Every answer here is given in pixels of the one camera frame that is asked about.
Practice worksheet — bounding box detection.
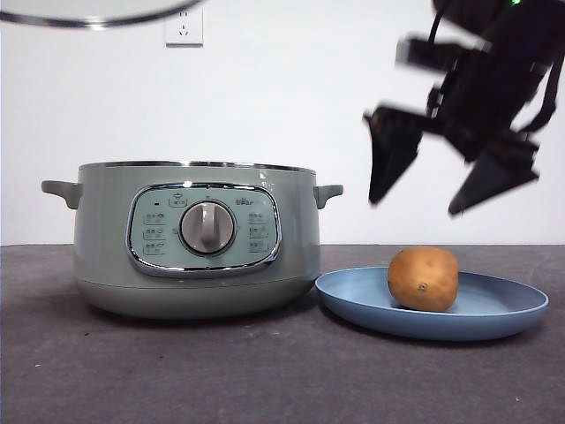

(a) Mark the brown potato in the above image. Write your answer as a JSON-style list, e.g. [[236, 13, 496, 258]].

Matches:
[[387, 246, 461, 312]]

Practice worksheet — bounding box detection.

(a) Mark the white wall socket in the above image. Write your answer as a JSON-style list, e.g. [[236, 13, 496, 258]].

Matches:
[[165, 7, 205, 49]]

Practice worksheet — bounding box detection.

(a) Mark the blue round plate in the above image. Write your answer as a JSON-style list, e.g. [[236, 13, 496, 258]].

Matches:
[[313, 266, 550, 342]]

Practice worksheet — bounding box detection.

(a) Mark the glass lid with green knob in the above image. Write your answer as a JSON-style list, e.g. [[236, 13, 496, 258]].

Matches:
[[0, 0, 205, 31]]

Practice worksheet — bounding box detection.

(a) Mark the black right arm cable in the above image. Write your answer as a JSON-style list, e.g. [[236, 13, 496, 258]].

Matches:
[[428, 8, 445, 45]]

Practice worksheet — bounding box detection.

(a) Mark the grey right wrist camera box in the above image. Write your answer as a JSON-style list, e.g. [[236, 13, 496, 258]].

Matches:
[[395, 37, 492, 74]]

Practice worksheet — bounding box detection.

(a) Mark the pale green electric steamer pot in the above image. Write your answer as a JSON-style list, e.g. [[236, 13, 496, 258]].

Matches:
[[41, 161, 344, 320]]

